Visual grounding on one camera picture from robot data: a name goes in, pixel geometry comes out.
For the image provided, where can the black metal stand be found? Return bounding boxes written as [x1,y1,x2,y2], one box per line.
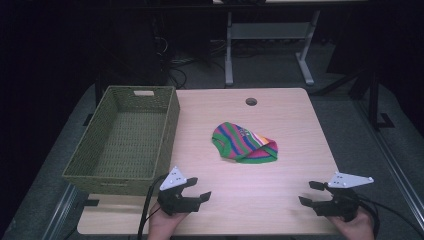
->
[348,68,396,131]

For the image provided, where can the person's right hand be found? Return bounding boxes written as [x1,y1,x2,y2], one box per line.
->
[326,206,377,240]

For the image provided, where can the grey metal desk frame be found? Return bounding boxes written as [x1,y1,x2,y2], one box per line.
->
[224,9,322,87]

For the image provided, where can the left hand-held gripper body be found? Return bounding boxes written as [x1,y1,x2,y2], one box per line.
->
[156,165,202,216]

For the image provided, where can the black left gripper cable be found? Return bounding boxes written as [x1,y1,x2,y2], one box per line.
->
[137,173,170,240]

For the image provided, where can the person's left hand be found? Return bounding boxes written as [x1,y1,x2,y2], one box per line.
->
[147,201,188,240]

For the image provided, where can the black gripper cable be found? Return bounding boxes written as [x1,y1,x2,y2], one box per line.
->
[357,194,424,240]
[137,173,170,240]

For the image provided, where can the metal floor rail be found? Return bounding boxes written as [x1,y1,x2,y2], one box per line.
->
[353,99,424,232]
[41,183,80,240]

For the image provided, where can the black floor cables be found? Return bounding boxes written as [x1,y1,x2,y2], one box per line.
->
[151,34,228,90]

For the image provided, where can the colourful striped knit garment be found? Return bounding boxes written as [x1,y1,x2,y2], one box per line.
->
[211,121,279,165]

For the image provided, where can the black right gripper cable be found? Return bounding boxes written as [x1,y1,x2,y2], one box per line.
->
[357,194,424,240]

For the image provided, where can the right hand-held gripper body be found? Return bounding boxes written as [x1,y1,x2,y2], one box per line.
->
[312,171,375,223]

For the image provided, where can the green woven basket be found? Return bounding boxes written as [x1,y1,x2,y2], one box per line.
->
[61,85,181,197]

